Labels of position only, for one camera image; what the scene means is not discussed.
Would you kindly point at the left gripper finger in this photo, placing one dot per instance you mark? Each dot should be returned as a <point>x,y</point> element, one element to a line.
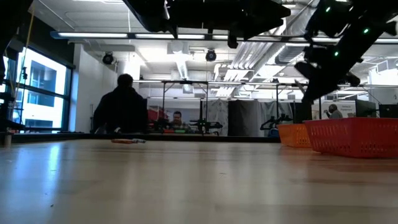
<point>267,14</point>

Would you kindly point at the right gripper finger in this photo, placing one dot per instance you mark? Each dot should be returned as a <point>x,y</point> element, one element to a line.
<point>312,93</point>

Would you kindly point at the orange crayon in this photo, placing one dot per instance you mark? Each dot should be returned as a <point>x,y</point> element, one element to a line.
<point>121,141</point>

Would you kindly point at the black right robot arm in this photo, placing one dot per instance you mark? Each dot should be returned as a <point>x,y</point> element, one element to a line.
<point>373,18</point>

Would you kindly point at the background black robot arm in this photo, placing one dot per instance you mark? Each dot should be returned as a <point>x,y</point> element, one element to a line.
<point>272,123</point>
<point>203,124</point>

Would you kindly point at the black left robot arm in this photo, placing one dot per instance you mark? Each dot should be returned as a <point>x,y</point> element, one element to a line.
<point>149,12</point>

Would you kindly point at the white partition panel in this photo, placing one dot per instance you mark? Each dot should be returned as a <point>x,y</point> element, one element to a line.
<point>317,109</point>

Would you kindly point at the black monitor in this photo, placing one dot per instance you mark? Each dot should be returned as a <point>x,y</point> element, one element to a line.
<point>388,110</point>
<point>365,109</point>
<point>303,113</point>

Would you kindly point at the person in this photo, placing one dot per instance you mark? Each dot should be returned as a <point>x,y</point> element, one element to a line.
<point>335,113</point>
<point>121,109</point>
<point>178,119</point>

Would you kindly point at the black round ceiling speaker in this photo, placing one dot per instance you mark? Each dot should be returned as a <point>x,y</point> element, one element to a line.
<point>108,59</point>
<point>211,56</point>

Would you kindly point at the orange plastic basket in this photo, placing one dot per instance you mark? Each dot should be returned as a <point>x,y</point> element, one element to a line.
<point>293,137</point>

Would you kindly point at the blue bin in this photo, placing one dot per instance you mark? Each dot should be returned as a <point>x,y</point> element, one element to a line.
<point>274,133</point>

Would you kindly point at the red plastic basket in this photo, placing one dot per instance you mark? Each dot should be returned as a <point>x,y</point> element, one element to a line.
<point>357,140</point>

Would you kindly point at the dark curtain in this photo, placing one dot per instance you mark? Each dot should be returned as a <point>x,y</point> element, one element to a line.
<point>245,118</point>

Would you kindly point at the light patterned curtain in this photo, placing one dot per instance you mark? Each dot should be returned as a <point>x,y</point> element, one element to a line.
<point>217,112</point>

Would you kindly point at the overhead light bar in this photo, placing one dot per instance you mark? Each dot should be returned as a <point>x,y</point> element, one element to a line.
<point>93,35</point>

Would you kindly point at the tall black tripod stand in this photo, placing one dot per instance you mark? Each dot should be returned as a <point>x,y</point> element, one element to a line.
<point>24,73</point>

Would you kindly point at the small white cylinder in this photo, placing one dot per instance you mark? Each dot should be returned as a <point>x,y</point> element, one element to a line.
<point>7,140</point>

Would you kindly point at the black background rig frame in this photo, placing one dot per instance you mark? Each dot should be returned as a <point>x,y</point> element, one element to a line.
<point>283,84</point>
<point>186,81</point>

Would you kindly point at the black metal rig frame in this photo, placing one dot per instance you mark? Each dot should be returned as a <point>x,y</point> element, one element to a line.
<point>186,137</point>

